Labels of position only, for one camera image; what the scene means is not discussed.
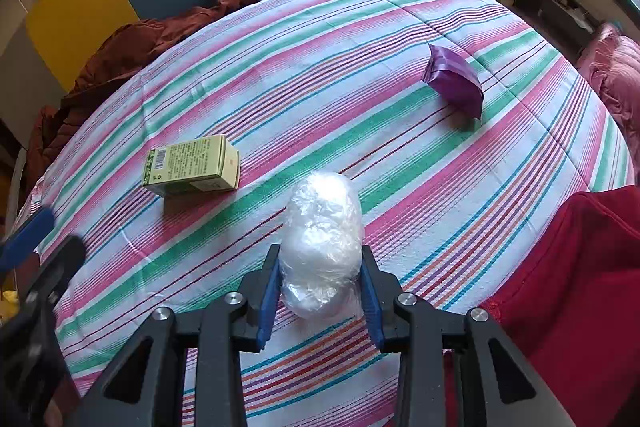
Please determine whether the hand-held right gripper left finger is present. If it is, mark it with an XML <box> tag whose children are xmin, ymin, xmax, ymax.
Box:
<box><xmin>65</xmin><ymin>244</ymin><xmax>282</xmax><ymax>427</ymax></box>

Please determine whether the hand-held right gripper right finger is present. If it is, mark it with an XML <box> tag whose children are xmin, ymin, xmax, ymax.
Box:
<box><xmin>361</xmin><ymin>246</ymin><xmax>576</xmax><ymax>427</ymax></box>

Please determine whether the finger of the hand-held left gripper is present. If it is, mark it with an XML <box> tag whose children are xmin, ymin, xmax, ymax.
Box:
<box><xmin>20</xmin><ymin>234</ymin><xmax>88</xmax><ymax>313</ymax></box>
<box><xmin>0</xmin><ymin>206</ymin><xmax>57</xmax><ymax>275</ymax></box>

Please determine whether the clear plastic bundle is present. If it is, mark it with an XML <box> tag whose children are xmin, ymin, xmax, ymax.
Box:
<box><xmin>278</xmin><ymin>171</ymin><xmax>365</xmax><ymax>319</ymax></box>

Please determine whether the green cardboard box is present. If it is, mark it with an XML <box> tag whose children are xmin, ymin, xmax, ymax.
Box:
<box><xmin>141</xmin><ymin>134</ymin><xmax>241</xmax><ymax>198</ymax></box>

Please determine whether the brown red quilted cloth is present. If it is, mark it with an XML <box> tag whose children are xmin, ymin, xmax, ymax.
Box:
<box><xmin>25</xmin><ymin>0</ymin><xmax>258</xmax><ymax>192</ymax></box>

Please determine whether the purple foil packet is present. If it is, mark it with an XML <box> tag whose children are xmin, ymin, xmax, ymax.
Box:
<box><xmin>421</xmin><ymin>43</ymin><xmax>485</xmax><ymax>122</ymax></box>

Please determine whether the pink quilt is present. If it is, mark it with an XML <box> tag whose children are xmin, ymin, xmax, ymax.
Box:
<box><xmin>575</xmin><ymin>22</ymin><xmax>640</xmax><ymax>158</ymax></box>

